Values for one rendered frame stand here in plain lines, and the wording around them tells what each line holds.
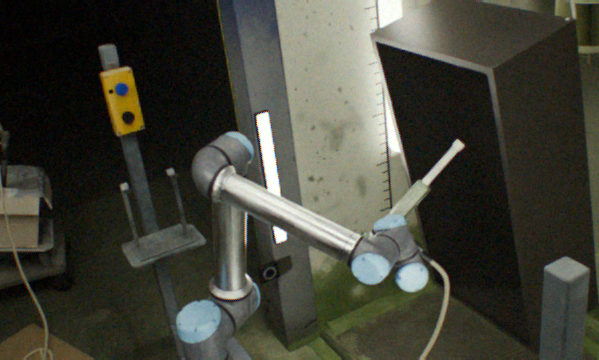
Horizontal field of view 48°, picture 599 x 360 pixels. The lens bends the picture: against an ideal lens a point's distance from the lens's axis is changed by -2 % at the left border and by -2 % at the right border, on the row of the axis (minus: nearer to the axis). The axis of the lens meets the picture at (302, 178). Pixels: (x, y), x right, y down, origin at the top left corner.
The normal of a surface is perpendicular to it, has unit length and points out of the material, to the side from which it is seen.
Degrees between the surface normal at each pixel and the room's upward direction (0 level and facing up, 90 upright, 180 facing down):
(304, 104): 90
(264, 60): 90
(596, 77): 57
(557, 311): 90
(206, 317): 5
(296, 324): 90
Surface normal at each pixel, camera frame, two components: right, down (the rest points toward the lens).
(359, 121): 0.49, 0.32
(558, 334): -0.86, 0.31
